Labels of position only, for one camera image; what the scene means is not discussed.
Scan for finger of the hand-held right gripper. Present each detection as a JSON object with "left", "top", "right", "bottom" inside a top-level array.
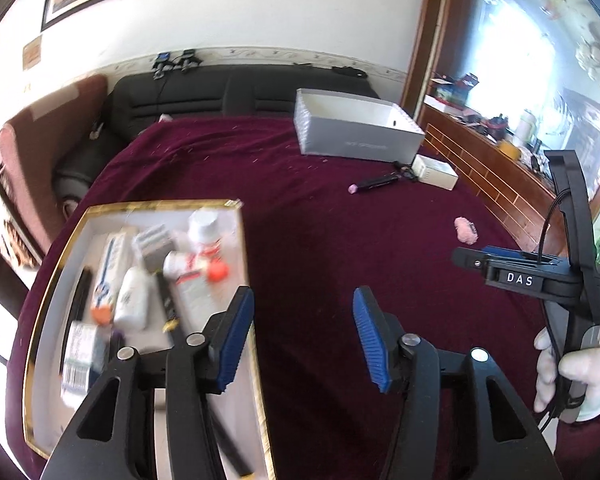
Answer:
[
  {"left": 451, "top": 247, "right": 491, "bottom": 272},
  {"left": 481, "top": 245, "right": 561, "bottom": 263}
]

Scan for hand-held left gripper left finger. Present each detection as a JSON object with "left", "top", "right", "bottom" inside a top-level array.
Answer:
[{"left": 40, "top": 285, "right": 256, "bottom": 480}]

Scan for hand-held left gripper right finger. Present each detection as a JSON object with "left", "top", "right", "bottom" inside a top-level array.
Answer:
[{"left": 352, "top": 286, "right": 563, "bottom": 480}]

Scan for black marker yellow caps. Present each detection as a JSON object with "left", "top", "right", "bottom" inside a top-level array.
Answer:
[{"left": 155, "top": 271, "right": 181, "bottom": 336}]

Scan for plain white bottle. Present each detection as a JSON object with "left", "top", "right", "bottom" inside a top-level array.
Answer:
[{"left": 114, "top": 267, "right": 153, "bottom": 331}]

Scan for white bottle red label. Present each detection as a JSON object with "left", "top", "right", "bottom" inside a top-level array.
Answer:
[{"left": 186, "top": 208, "right": 221, "bottom": 261}]

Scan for black marker purple cap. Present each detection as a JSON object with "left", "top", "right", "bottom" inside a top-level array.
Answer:
[{"left": 107, "top": 327, "right": 126, "bottom": 361}]

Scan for grey ribbed plastic piece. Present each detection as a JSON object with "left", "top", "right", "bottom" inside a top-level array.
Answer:
[{"left": 131, "top": 225, "right": 176, "bottom": 273}]

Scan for white tube orange cap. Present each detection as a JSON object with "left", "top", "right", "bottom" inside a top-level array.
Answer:
[{"left": 91, "top": 232, "right": 133, "bottom": 326}]

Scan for white barcode carton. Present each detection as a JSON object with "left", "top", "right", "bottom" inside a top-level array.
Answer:
[{"left": 60, "top": 322, "right": 106, "bottom": 401}]

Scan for gold rimmed white tray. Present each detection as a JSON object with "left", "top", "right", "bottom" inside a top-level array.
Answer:
[{"left": 22, "top": 199, "right": 276, "bottom": 480}]

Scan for person's right hand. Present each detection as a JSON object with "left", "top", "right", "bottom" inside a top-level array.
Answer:
[{"left": 533, "top": 327, "right": 600, "bottom": 423}]

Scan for pink fluffy sponge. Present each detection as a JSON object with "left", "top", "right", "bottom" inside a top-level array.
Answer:
[{"left": 454, "top": 216, "right": 480, "bottom": 246}]

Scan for small white carton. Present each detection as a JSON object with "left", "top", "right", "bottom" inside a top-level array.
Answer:
[{"left": 411, "top": 154, "right": 459, "bottom": 191}]

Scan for wooden cabinet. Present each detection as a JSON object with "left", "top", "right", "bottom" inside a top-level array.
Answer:
[{"left": 420, "top": 102, "right": 571, "bottom": 256}]

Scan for black marker pink caps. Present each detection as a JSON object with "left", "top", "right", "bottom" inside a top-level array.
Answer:
[{"left": 347, "top": 172, "right": 416, "bottom": 195}]

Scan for maroon blanket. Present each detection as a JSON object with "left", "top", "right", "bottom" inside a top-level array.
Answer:
[{"left": 5, "top": 115, "right": 576, "bottom": 480}]

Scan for white jar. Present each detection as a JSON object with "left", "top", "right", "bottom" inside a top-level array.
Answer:
[{"left": 512, "top": 110, "right": 537, "bottom": 148}]

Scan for grey cardboard box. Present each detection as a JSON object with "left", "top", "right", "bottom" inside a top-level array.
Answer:
[{"left": 293, "top": 88, "right": 426, "bottom": 162}]

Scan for black padded seat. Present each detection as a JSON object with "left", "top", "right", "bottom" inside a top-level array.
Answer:
[{"left": 52, "top": 64, "right": 381, "bottom": 201}]

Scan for brown chair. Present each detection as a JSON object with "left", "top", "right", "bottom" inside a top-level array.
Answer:
[{"left": 0, "top": 74, "right": 108, "bottom": 266}]

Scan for black and blue clamp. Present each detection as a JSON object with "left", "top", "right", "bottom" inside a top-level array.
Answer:
[
  {"left": 152, "top": 52, "right": 173, "bottom": 81},
  {"left": 177, "top": 49, "right": 201, "bottom": 73}
]

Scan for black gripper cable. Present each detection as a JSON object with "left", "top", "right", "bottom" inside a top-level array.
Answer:
[{"left": 532, "top": 187, "right": 573, "bottom": 433}]

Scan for small wall plaque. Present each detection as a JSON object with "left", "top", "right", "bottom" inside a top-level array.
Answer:
[{"left": 22, "top": 36, "right": 43, "bottom": 71}]

